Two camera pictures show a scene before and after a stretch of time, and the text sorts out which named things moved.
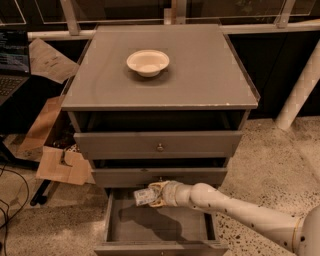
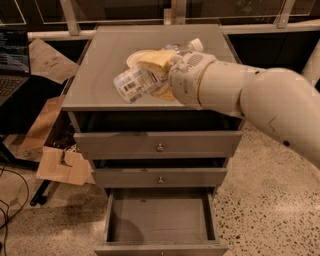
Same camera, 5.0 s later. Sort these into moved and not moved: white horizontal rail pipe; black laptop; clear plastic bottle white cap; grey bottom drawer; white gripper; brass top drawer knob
Moved: clear plastic bottle white cap; white gripper
Not moved: grey bottom drawer; white horizontal rail pipe; brass top drawer knob; black laptop
